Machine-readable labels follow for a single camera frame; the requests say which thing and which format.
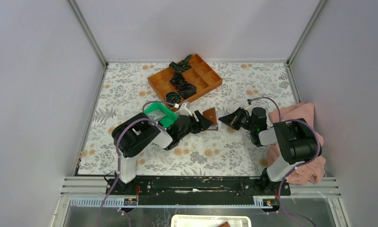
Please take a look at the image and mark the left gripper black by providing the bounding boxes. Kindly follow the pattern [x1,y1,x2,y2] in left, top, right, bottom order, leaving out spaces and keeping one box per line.
[177,110,212,140]

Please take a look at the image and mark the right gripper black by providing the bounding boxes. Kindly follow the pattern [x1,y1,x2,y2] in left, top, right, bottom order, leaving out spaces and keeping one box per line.
[218,107,255,132]

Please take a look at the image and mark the black coiled cable in tray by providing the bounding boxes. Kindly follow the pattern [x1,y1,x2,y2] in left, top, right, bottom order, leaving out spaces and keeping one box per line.
[165,91,185,107]

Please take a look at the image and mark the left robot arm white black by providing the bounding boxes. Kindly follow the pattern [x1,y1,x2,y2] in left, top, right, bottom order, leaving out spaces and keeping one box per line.
[111,101,218,194]

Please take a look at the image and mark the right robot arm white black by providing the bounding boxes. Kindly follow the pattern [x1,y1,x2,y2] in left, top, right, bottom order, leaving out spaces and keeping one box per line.
[219,107,321,195]

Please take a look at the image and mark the green plastic card box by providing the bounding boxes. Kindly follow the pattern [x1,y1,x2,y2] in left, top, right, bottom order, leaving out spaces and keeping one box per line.
[143,102,178,128]

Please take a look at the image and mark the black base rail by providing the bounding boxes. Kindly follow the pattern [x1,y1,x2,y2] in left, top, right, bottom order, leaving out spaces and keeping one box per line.
[106,175,291,206]

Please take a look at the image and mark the brown leather card holder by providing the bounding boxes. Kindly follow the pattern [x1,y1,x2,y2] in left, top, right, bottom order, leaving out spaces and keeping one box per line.
[202,107,219,131]

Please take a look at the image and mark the black items in tray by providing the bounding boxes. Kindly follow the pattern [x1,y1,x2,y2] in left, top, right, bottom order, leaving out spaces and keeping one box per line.
[169,54,197,100]

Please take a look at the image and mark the pink crumpled cloth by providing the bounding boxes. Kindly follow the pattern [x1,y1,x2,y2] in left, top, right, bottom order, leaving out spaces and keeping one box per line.
[267,102,326,185]

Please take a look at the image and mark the orange wooden compartment tray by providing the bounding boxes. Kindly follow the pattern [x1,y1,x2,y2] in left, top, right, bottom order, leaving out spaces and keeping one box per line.
[148,53,223,104]

